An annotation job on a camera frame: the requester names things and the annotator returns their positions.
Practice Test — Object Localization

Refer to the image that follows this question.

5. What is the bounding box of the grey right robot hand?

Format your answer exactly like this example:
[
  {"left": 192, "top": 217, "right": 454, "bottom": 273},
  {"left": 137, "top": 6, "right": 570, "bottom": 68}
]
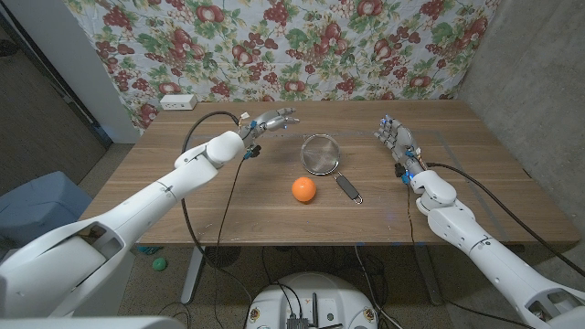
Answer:
[{"left": 373, "top": 115, "right": 428, "bottom": 185}]

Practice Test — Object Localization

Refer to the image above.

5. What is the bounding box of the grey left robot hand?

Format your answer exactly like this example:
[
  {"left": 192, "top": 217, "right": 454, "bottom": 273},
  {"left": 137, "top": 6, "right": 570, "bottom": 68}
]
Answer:
[{"left": 237, "top": 107, "right": 302, "bottom": 160}]

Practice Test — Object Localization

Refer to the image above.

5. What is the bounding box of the metal mesh sieve black handle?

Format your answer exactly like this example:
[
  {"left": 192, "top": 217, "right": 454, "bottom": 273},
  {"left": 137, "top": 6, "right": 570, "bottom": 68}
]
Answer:
[{"left": 300, "top": 133, "right": 364, "bottom": 206}]

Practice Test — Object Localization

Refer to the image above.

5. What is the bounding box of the orange fruit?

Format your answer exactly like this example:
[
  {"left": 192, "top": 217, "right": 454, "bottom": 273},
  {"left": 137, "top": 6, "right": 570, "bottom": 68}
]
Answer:
[{"left": 291, "top": 176, "right": 317, "bottom": 204}]

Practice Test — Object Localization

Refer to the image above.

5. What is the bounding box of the floral fruit print backdrop cloth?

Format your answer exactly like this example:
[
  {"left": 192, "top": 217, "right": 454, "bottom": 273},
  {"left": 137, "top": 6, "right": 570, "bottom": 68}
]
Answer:
[{"left": 63, "top": 0, "right": 502, "bottom": 136}]

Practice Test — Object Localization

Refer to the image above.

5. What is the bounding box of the white power strip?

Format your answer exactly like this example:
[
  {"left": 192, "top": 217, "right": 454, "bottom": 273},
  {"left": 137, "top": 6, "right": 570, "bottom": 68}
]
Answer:
[{"left": 159, "top": 93, "right": 198, "bottom": 111}]

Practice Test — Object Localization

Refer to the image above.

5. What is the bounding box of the grey table leg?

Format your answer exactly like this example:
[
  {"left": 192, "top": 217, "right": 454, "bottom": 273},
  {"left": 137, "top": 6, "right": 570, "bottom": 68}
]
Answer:
[{"left": 413, "top": 244, "right": 444, "bottom": 306}]

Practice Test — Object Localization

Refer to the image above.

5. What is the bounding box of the round black floor fan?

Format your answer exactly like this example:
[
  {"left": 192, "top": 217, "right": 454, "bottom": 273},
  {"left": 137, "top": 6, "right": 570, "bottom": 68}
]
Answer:
[{"left": 204, "top": 246, "right": 242, "bottom": 269}]

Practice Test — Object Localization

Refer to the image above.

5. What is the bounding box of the white robot torso base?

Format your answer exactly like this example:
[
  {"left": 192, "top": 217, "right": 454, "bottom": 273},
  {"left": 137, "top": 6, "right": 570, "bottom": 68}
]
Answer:
[{"left": 246, "top": 271, "right": 379, "bottom": 329}]

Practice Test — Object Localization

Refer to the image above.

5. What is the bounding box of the white table leg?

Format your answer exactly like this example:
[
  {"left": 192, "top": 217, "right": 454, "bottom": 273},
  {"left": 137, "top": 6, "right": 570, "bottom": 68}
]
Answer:
[{"left": 180, "top": 246, "right": 207, "bottom": 306}]

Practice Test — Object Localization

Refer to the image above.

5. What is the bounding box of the blue plastic bin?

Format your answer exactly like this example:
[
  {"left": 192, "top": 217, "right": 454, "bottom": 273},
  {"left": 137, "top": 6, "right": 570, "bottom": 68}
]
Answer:
[{"left": 0, "top": 171, "right": 92, "bottom": 241}]

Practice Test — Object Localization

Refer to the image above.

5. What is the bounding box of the white robot chest edge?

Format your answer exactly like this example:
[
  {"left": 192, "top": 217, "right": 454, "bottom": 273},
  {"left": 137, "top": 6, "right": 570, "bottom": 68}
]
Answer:
[{"left": 0, "top": 315, "right": 188, "bottom": 329}]

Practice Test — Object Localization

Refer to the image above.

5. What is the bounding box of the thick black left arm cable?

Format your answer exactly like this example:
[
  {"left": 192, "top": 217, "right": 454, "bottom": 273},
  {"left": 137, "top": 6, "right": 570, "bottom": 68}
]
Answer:
[{"left": 180, "top": 111, "right": 255, "bottom": 312}]

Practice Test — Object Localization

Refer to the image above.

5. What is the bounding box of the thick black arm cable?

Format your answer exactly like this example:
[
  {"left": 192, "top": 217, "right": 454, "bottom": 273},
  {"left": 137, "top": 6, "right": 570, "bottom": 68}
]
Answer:
[
  {"left": 427, "top": 162, "right": 585, "bottom": 278},
  {"left": 180, "top": 111, "right": 255, "bottom": 312}
]

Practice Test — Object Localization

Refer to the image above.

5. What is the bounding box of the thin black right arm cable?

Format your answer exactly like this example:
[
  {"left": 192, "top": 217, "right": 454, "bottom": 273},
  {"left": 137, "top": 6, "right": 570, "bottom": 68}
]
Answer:
[{"left": 405, "top": 181, "right": 537, "bottom": 328}]

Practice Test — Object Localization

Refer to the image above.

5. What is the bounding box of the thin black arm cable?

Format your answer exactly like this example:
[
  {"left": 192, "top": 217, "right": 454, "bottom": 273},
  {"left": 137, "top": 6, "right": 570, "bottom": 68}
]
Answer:
[
  {"left": 213, "top": 156, "right": 248, "bottom": 329},
  {"left": 405, "top": 181, "right": 537, "bottom": 328}
]

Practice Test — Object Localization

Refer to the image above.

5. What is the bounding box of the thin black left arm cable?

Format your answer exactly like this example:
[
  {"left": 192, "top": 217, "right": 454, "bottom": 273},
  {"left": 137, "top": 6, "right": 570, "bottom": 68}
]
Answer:
[{"left": 213, "top": 156, "right": 248, "bottom": 329}]

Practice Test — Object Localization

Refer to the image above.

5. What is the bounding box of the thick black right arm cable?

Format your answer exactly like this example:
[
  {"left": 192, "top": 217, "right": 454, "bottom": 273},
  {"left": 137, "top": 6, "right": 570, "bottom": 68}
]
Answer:
[{"left": 427, "top": 162, "right": 585, "bottom": 278}]

